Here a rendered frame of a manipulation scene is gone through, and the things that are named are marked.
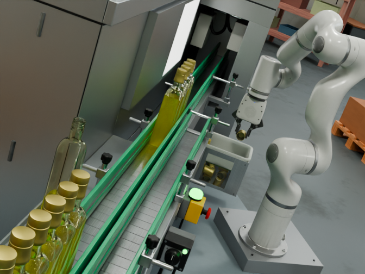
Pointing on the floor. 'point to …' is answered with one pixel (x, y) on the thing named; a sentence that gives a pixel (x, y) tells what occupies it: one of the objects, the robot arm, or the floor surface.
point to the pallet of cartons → (352, 125)
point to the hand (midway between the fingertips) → (243, 131)
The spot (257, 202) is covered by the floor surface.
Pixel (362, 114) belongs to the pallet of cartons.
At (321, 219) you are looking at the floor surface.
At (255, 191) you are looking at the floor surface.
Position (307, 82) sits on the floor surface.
